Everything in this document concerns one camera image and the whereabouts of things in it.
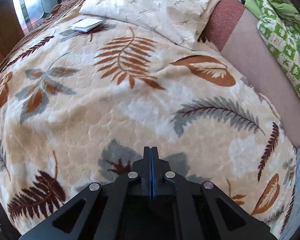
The brown quilted bedspread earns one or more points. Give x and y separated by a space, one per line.
11 38

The white leaf print pillow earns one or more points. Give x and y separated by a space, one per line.
181 21

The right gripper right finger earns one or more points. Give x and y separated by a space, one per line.
161 174

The pink quilted headboard cushion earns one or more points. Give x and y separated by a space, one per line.
232 29

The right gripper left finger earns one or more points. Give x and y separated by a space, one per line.
143 168

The leaf pattern plush blanket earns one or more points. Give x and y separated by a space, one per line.
80 108

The green white patterned quilt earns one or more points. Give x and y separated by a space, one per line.
279 27

